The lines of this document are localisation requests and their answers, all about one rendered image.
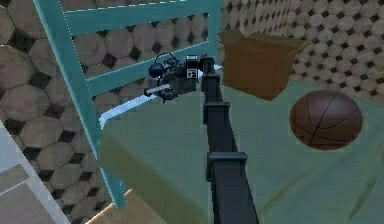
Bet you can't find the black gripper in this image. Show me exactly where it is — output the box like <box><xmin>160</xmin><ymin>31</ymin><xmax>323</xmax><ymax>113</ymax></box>
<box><xmin>144</xmin><ymin>51</ymin><xmax>198</xmax><ymax>102</ymax></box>

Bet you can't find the teal bed with green cover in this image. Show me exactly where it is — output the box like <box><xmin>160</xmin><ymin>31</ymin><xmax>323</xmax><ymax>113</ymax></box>
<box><xmin>32</xmin><ymin>0</ymin><xmax>384</xmax><ymax>224</ymax></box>

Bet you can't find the brown cardboard box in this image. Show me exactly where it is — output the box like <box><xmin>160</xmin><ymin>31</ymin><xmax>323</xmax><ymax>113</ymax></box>
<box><xmin>217</xmin><ymin>28</ymin><xmax>312</xmax><ymax>102</ymax></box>

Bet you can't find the light wooden table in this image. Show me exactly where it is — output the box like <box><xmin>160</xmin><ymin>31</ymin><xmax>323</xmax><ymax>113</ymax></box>
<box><xmin>85</xmin><ymin>188</ymin><xmax>168</xmax><ymax>224</ymax></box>

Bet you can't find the brown basketball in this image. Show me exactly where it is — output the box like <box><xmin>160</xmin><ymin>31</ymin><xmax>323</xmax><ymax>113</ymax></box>
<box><xmin>288</xmin><ymin>89</ymin><xmax>364</xmax><ymax>151</ymax></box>

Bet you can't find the white panelled door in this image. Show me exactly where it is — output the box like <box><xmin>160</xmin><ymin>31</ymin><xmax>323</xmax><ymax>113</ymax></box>
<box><xmin>0</xmin><ymin>120</ymin><xmax>72</xmax><ymax>224</ymax></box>

